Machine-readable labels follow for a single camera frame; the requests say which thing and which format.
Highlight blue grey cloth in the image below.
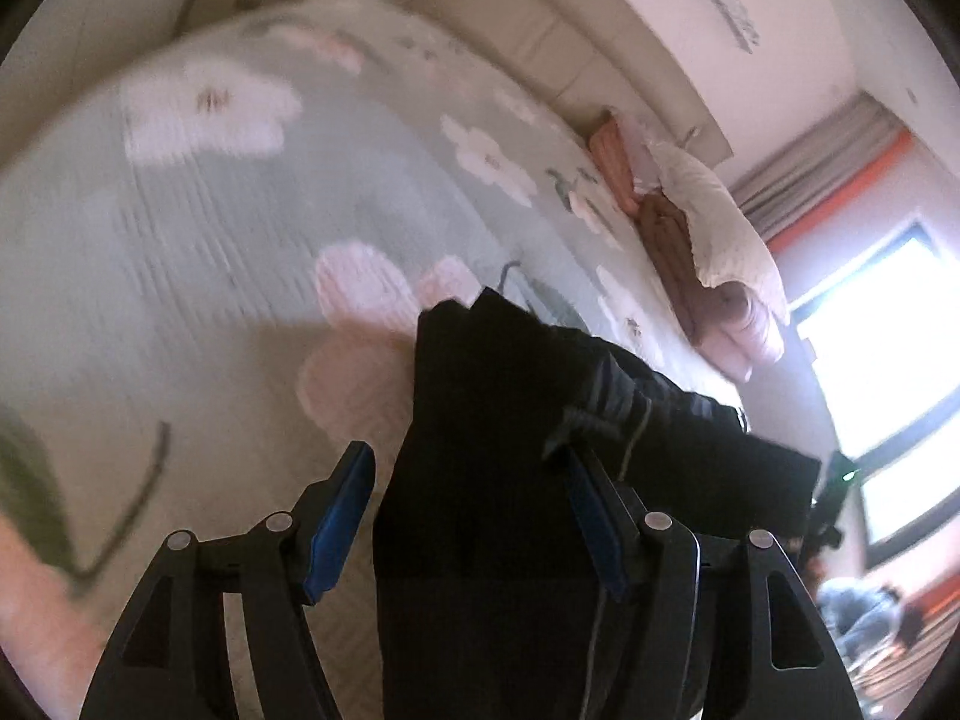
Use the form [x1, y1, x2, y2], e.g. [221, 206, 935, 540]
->
[816, 576, 917, 662]

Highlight black hooded jacket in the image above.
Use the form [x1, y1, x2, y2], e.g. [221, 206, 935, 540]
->
[373, 286, 823, 720]

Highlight bed with floral sheet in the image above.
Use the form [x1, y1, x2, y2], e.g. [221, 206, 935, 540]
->
[0, 0, 751, 720]

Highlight window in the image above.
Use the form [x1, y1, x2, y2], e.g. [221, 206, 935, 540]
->
[787, 220, 960, 565]

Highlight pink pillow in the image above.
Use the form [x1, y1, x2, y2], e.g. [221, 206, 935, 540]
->
[589, 111, 653, 220]

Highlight grey orange curtain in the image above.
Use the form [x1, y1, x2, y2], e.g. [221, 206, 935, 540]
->
[731, 94, 917, 254]

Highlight folded pink brown quilt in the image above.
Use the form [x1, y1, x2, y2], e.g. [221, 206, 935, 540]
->
[636, 191, 785, 382]

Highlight white dotted pillow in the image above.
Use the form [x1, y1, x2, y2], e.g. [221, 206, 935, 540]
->
[648, 138, 793, 325]

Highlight beige padded headboard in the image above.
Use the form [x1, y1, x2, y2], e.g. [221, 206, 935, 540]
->
[352, 0, 734, 160]

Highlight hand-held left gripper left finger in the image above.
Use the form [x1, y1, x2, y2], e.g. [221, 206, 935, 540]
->
[79, 441, 377, 720]

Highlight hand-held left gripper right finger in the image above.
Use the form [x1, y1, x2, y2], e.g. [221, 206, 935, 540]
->
[562, 447, 857, 720]

